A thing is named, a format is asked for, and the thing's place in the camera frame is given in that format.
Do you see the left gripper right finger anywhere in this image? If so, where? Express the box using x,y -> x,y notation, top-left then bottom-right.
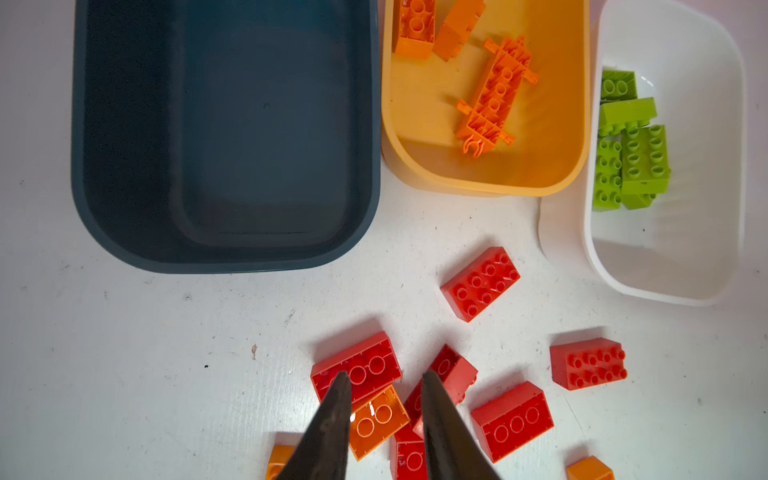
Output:
421,370 -> 500,480

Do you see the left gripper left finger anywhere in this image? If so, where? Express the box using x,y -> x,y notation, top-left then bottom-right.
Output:
277,372 -> 352,480

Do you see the small orange lego brick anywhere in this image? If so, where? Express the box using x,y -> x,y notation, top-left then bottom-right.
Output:
349,385 -> 410,461

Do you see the orange lego chassis plate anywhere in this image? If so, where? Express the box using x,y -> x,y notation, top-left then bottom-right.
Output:
456,35 -> 539,158

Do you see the green lego brick top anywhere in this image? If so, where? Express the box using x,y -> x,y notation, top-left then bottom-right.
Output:
598,97 -> 657,138

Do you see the long green lego brick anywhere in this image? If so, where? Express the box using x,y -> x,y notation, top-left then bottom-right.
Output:
592,138 -> 622,212

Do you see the orange lego brick bottom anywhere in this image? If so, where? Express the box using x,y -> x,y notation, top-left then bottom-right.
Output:
393,0 -> 436,60

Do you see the red lego brick bottom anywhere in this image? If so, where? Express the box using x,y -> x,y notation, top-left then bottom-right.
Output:
390,428 -> 428,480

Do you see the red lego brick centre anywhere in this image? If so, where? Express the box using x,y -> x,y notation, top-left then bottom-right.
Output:
470,381 -> 554,463

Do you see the red lego brick upright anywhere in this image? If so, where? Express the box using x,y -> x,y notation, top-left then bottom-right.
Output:
404,344 -> 478,439

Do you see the red lego brick left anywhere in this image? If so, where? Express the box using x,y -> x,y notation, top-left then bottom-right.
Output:
310,331 -> 402,408

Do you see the red lego brick right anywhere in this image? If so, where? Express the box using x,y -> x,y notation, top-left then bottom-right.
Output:
550,338 -> 628,391

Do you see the red lego brick far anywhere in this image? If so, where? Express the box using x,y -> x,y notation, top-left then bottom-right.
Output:
440,246 -> 521,323

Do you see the white plastic bin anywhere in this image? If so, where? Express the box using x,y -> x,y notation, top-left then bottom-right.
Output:
539,1 -> 747,306

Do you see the dark teal plastic bin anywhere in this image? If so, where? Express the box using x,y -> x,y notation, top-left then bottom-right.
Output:
71,1 -> 381,274

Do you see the yellow plastic bin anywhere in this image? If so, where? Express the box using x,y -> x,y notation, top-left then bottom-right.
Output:
380,1 -> 592,197

